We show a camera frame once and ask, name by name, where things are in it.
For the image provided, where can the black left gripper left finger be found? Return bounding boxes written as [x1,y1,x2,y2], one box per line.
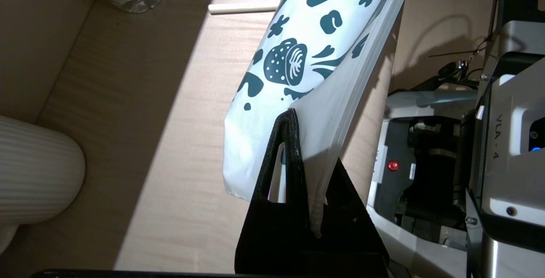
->
[235,109,318,275]

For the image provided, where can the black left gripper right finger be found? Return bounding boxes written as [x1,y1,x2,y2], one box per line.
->
[318,157,390,275]

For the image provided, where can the white blue-printed plastic bag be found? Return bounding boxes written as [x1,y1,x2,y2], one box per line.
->
[222,0,418,238]

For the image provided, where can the grey robot base chassis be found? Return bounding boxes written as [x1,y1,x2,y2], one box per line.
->
[366,48,484,278]

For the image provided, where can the white toothbrush dark bristles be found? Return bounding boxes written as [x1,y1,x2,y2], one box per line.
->
[208,3,279,14]

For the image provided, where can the white ribbed mug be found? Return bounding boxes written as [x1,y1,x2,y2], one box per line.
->
[0,115,86,255]

